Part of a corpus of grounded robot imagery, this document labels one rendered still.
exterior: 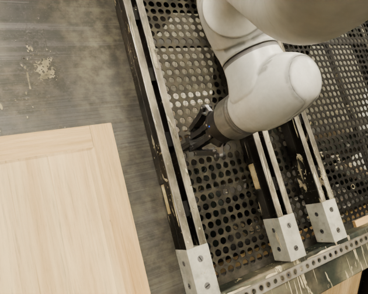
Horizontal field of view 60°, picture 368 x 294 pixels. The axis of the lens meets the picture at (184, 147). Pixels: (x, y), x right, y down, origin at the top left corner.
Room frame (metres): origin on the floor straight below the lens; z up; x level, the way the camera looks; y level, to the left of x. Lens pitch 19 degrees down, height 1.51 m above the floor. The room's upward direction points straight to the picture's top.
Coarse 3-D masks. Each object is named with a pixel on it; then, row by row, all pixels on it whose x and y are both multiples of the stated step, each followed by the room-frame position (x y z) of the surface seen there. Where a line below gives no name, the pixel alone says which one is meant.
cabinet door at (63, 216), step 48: (0, 144) 0.67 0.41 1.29; (48, 144) 0.72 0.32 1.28; (96, 144) 0.76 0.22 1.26; (0, 192) 0.62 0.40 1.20; (48, 192) 0.66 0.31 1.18; (96, 192) 0.70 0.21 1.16; (0, 240) 0.57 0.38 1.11; (48, 240) 0.60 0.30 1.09; (96, 240) 0.64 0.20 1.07; (0, 288) 0.52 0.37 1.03; (48, 288) 0.55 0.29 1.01; (96, 288) 0.58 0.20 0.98; (144, 288) 0.61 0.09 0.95
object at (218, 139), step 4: (208, 112) 0.70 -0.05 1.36; (212, 112) 0.65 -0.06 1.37; (208, 116) 0.66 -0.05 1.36; (212, 116) 0.64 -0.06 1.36; (208, 120) 0.65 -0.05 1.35; (212, 120) 0.63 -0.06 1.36; (208, 124) 0.65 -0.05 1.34; (212, 124) 0.63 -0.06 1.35; (208, 128) 0.65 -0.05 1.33; (212, 128) 0.63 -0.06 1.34; (216, 128) 0.62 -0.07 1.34; (208, 132) 0.69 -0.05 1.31; (212, 132) 0.64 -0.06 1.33; (216, 132) 0.63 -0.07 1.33; (220, 132) 0.62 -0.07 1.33; (216, 136) 0.63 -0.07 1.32; (220, 136) 0.63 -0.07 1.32; (224, 136) 0.62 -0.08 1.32; (212, 140) 0.68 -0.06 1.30; (216, 140) 0.66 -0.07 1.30; (220, 140) 0.64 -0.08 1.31; (224, 140) 0.63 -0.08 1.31; (228, 140) 0.64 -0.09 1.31; (216, 144) 0.66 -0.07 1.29; (220, 144) 0.65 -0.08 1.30; (224, 144) 0.66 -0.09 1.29
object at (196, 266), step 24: (120, 0) 0.98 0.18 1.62; (120, 24) 0.99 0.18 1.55; (144, 24) 0.95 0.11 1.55; (144, 48) 0.94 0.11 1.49; (144, 72) 0.87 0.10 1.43; (144, 96) 0.85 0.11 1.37; (144, 120) 0.86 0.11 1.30; (168, 120) 0.82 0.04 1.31; (168, 144) 0.79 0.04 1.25; (168, 168) 0.75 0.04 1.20; (168, 192) 0.73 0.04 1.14; (192, 192) 0.74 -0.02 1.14; (168, 216) 0.74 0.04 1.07; (192, 216) 0.71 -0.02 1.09; (192, 240) 0.70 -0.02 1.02; (192, 264) 0.64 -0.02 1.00; (192, 288) 0.62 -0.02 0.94; (216, 288) 0.63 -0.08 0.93
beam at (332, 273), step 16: (304, 256) 0.79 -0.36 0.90; (352, 256) 0.86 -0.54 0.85; (256, 272) 0.73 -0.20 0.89; (272, 272) 0.73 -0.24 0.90; (320, 272) 0.78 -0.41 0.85; (336, 272) 0.81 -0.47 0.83; (352, 272) 0.83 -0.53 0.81; (224, 288) 0.67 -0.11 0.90; (288, 288) 0.72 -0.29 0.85; (304, 288) 0.74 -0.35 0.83; (320, 288) 0.76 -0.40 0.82
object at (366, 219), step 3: (363, 216) 1.02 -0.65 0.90; (366, 216) 1.01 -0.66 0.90; (357, 219) 0.99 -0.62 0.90; (360, 219) 0.99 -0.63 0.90; (363, 219) 1.00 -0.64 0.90; (366, 219) 1.01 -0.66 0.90; (354, 222) 0.98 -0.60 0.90; (357, 222) 0.98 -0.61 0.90; (360, 222) 0.99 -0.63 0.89; (363, 222) 0.99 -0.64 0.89; (366, 222) 1.00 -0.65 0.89; (354, 225) 0.98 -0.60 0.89; (357, 225) 0.98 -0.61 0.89; (360, 225) 0.98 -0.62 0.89
